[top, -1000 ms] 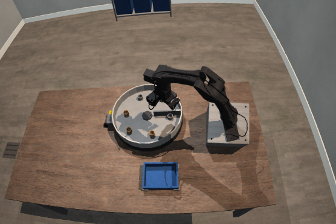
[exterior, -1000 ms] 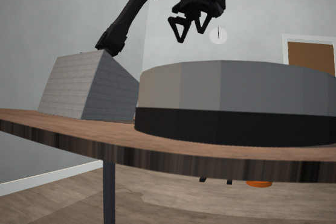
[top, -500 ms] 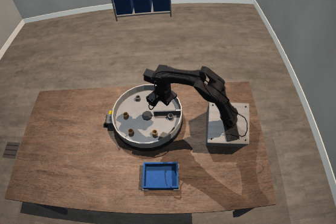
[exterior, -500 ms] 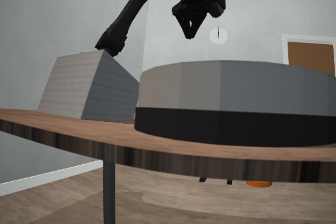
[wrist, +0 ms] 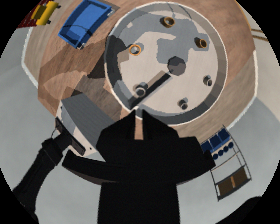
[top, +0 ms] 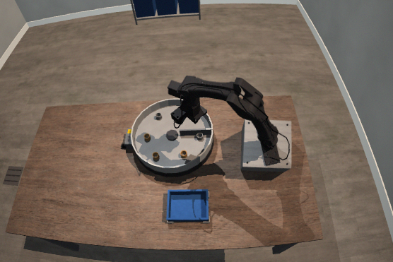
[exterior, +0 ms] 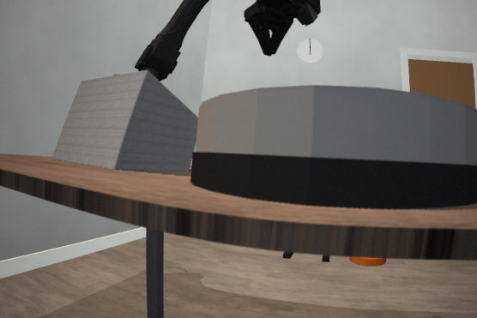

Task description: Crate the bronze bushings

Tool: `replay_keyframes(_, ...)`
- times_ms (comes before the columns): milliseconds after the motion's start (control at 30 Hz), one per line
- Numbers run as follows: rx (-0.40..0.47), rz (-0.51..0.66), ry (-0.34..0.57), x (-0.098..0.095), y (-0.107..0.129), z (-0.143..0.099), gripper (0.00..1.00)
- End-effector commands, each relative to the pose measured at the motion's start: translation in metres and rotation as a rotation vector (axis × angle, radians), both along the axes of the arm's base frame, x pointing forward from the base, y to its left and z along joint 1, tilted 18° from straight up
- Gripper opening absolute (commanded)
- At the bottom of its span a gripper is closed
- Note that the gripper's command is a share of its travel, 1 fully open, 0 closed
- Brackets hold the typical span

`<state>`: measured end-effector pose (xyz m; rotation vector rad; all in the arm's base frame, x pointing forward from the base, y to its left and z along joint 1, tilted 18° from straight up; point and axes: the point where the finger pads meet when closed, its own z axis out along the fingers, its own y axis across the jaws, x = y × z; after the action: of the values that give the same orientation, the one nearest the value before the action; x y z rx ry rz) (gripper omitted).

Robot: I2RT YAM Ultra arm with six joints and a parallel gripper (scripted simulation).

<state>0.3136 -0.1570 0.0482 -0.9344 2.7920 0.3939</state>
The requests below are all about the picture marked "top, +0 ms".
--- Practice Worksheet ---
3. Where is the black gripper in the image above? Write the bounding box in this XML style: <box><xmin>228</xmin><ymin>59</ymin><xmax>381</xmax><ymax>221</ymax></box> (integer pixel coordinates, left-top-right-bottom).
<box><xmin>187</xmin><ymin>101</ymin><xmax>207</xmax><ymax>124</ymax></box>

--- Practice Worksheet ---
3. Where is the blue open box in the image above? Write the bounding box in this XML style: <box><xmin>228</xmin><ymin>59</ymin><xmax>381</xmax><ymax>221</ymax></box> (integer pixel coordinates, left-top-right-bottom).
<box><xmin>166</xmin><ymin>189</ymin><xmax>209</xmax><ymax>222</ymax></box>

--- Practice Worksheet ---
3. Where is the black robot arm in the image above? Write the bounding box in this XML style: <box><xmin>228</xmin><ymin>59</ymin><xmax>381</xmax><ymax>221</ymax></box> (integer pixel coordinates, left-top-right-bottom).
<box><xmin>168</xmin><ymin>76</ymin><xmax>280</xmax><ymax>165</ymax></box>

